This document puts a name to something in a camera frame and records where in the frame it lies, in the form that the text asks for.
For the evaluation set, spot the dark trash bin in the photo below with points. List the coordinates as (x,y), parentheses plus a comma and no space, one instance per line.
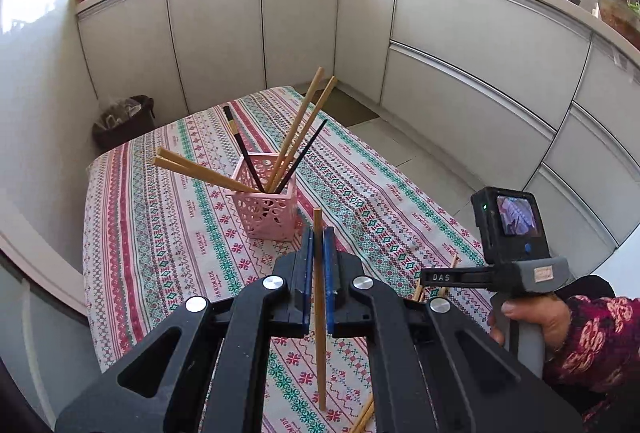
(122,128)

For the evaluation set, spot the white cabinet door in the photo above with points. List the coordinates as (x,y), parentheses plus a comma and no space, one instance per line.
(300,23)
(130,53)
(215,38)
(365,33)

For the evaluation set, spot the tan bamboo chopstick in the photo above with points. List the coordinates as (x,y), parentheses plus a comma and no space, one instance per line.
(200,166)
(320,363)
(307,123)
(301,113)
(190,173)

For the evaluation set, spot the pink perforated plastic basket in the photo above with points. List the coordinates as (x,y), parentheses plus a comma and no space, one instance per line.
(260,218)

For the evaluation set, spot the brown floor mat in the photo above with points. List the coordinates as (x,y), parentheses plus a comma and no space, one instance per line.
(345,105)

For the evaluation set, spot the white cabinet drawer front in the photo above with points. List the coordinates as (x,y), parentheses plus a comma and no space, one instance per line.
(600,173)
(460,118)
(615,98)
(490,43)

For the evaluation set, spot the person's right hand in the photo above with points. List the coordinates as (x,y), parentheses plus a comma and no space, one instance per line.
(550,323)

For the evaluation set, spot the pile of wooden chopsticks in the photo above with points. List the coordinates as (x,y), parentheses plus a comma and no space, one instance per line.
(364,413)

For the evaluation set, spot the reddish kitchen container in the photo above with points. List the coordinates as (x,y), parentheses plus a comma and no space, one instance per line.
(622,15)

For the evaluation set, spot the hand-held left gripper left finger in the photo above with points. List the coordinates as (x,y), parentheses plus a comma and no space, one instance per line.
(307,278)

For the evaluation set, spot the patterned striped tablecloth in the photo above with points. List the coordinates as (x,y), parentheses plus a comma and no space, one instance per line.
(175,223)

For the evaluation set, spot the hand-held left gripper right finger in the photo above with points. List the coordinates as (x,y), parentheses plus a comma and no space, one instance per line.
(329,278)

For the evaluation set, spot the person's right forearm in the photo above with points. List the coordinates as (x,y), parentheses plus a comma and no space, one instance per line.
(600,343)

